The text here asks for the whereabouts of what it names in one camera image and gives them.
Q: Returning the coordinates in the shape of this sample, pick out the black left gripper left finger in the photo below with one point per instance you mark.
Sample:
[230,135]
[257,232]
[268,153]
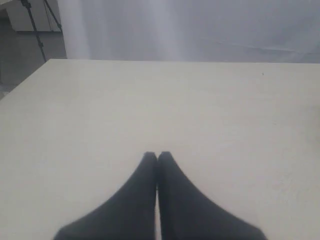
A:
[128,215]

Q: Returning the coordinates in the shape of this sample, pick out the white backdrop curtain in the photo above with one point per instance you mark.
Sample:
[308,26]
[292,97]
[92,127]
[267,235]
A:
[192,30]

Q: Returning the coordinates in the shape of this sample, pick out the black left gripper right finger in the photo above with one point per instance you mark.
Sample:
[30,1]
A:
[187,214]

